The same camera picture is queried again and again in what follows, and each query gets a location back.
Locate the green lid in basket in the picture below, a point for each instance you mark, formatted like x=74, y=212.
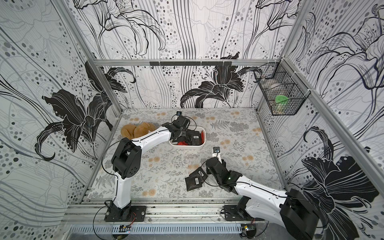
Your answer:
x=281, y=100

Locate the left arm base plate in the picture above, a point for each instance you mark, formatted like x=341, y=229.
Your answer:
x=126, y=214

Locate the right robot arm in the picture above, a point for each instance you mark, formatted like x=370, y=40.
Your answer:
x=288, y=209

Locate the white plastic storage box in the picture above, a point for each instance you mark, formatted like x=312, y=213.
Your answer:
x=184, y=146

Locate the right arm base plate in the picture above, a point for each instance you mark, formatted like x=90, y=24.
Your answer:
x=233, y=213

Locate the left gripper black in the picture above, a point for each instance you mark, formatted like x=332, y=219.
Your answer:
x=183, y=131

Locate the aluminium corner frame post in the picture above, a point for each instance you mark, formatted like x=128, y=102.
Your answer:
x=64, y=12

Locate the white perforated cable duct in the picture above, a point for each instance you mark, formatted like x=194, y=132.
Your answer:
x=161, y=229

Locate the brown plush dog toy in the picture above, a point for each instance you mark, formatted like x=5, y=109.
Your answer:
x=131, y=131

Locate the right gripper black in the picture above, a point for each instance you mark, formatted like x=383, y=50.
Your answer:
x=200, y=176

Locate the black wire basket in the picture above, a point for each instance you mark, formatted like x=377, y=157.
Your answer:
x=275, y=79

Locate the black tea bag pile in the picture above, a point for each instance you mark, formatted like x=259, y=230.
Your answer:
x=196, y=179

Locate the black tea bag sachet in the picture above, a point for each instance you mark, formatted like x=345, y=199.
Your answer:
x=193, y=138

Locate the black bar on rail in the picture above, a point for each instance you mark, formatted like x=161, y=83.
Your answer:
x=191, y=63

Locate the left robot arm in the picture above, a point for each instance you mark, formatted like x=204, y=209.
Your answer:
x=126, y=160

